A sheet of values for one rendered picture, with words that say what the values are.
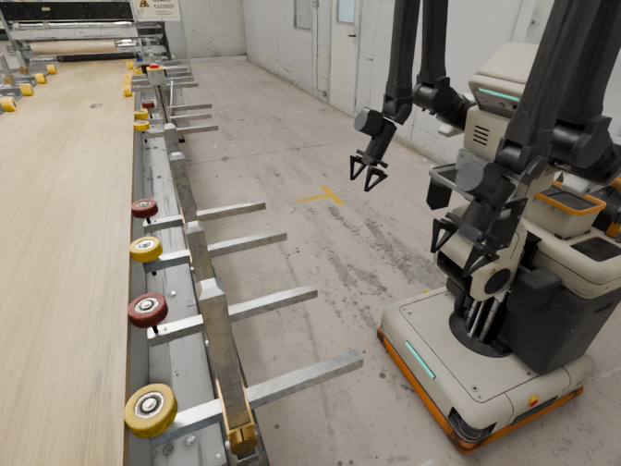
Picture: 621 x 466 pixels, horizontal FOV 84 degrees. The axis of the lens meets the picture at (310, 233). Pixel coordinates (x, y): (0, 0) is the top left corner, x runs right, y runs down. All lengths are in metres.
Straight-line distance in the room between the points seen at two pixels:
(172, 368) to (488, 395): 1.10
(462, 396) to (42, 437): 1.24
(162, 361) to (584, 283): 1.29
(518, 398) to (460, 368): 0.21
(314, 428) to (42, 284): 1.13
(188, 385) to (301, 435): 0.71
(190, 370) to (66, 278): 0.40
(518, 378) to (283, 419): 0.95
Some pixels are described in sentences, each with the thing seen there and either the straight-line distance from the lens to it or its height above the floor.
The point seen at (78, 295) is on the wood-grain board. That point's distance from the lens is 0.99.
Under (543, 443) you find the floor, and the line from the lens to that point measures 1.87.
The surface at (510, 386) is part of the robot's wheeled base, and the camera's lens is 1.60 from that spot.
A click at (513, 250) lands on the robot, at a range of 1.21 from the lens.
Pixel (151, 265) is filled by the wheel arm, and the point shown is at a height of 0.84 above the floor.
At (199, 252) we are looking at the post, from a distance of 0.73.
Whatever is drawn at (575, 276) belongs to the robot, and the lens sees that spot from 1.37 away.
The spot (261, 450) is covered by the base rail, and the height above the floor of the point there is 0.70.
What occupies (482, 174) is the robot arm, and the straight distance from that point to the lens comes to 0.71.
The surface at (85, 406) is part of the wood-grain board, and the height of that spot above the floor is 0.90.
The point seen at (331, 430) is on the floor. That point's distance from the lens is 1.65.
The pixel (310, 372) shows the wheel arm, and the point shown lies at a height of 0.83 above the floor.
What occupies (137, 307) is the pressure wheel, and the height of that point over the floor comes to 0.90.
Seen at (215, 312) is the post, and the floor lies 1.13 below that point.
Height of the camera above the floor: 1.47
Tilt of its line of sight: 34 degrees down
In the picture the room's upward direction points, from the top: straight up
